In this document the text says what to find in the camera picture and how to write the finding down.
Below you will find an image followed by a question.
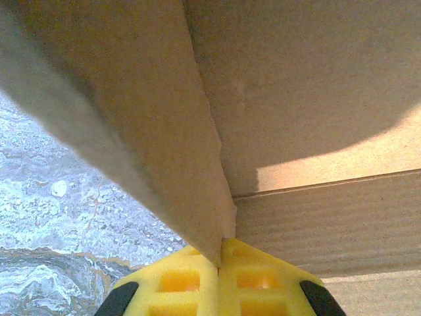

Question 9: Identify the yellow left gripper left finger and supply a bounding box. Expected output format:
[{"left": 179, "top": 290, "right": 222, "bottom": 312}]
[{"left": 98, "top": 245, "right": 220, "bottom": 316}]

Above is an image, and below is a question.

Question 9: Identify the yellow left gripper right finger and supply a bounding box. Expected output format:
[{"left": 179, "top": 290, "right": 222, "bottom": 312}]
[{"left": 218, "top": 237, "right": 346, "bottom": 316}]

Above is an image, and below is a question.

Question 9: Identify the brown cardboard box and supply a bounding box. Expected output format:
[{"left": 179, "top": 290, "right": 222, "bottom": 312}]
[{"left": 0, "top": 0, "right": 421, "bottom": 316}]

